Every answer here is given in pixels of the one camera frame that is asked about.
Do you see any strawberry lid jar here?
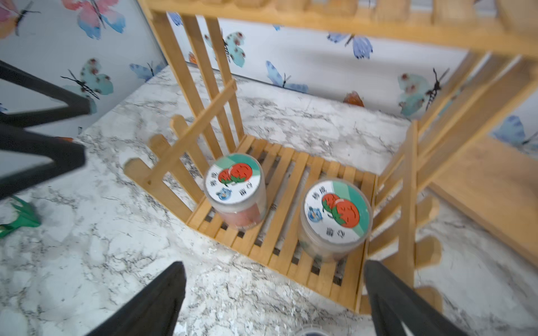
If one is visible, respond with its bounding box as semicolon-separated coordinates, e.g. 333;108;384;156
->
298;178;373;263
204;153;268;231

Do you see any tilted wooden stand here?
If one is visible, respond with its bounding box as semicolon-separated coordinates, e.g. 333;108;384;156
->
430;137;537;265

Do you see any green garden rake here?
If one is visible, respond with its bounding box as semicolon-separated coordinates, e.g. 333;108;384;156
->
1;195;41;238

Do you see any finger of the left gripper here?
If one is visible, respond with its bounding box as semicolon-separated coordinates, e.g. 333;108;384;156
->
1;125;86;199
1;61;91;127

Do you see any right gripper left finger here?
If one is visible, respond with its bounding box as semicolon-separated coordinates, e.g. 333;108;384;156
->
89;261;186;335

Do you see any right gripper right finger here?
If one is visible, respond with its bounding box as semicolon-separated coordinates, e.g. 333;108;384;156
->
364;260;465;335

